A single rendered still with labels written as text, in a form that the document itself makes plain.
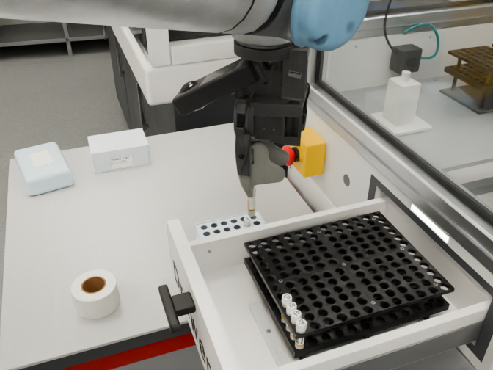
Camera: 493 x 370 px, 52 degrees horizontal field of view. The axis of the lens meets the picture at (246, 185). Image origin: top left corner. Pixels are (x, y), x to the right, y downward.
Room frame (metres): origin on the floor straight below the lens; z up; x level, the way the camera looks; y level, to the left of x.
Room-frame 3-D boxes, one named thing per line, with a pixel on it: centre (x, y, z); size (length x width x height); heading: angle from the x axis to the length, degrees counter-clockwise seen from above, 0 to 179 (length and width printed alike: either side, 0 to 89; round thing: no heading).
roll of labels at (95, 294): (0.57, 0.24, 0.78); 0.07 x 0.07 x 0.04
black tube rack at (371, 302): (0.51, -0.13, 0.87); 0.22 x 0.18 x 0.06; 110
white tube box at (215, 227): (0.71, 0.02, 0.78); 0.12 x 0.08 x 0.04; 109
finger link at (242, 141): (0.55, 0.00, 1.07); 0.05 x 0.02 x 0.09; 169
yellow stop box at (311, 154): (0.85, -0.12, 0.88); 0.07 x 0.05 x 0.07; 20
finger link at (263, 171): (0.55, -0.02, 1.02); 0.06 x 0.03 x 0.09; 79
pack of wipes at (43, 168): (0.95, 0.45, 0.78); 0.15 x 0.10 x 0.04; 30
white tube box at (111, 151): (1.02, 0.29, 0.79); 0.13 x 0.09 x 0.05; 109
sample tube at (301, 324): (0.40, -0.06, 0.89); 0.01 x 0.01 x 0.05
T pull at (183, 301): (0.43, 0.08, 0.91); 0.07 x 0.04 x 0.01; 20
